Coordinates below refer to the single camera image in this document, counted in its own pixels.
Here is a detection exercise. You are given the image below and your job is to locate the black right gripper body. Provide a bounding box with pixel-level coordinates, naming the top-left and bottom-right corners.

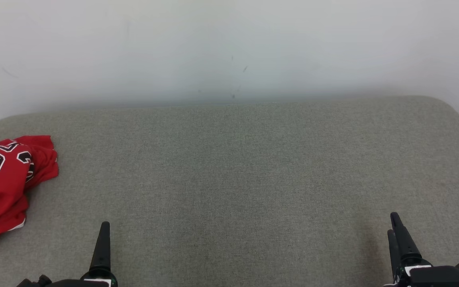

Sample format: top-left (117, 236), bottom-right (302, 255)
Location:
top-left (385, 257), bottom-right (459, 287)

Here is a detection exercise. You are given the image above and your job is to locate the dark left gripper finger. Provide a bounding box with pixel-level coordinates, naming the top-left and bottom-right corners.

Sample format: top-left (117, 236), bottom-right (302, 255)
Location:
top-left (90, 222), bottom-right (114, 275)

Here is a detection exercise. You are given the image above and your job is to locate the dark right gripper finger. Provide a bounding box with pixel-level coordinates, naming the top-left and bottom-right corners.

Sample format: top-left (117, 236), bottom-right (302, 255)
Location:
top-left (390, 212), bottom-right (422, 265)
top-left (387, 229), bottom-right (402, 281)

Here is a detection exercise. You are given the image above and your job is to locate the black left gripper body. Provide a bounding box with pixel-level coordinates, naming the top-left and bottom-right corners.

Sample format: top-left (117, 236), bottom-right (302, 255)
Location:
top-left (16, 272), bottom-right (118, 287)

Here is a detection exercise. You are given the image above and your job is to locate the red Bulls 23 jersey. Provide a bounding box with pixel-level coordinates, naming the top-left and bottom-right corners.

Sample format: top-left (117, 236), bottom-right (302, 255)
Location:
top-left (0, 136), bottom-right (59, 210)

